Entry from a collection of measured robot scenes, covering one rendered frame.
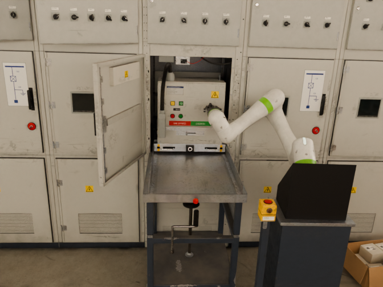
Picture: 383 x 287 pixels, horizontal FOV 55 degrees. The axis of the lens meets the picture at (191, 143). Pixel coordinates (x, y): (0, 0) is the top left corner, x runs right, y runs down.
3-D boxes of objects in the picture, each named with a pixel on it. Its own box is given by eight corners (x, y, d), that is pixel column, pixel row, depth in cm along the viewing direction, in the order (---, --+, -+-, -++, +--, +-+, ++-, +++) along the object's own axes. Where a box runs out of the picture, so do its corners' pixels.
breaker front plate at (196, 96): (221, 146, 278) (225, 83, 262) (158, 145, 275) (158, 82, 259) (221, 146, 279) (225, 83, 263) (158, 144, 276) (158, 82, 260)
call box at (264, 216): (275, 221, 198) (277, 205, 195) (260, 222, 198) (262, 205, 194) (271, 214, 206) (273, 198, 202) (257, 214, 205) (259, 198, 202)
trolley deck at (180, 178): (246, 203, 219) (247, 193, 217) (142, 203, 216) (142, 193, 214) (229, 160, 283) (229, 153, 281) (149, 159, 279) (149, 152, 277)
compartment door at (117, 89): (94, 185, 224) (86, 62, 199) (139, 151, 281) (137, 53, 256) (104, 187, 222) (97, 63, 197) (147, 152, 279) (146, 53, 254)
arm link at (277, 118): (310, 169, 244) (277, 106, 268) (315, 159, 230) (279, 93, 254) (292, 175, 243) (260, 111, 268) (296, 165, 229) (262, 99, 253)
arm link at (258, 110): (253, 99, 246) (262, 100, 235) (261, 114, 249) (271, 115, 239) (212, 131, 238) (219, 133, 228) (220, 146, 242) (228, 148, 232)
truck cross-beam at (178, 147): (224, 152, 279) (225, 144, 277) (154, 151, 276) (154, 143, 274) (224, 150, 284) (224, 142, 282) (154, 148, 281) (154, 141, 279)
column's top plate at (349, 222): (333, 200, 240) (333, 197, 239) (355, 226, 209) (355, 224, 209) (267, 199, 238) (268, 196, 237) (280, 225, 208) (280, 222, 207)
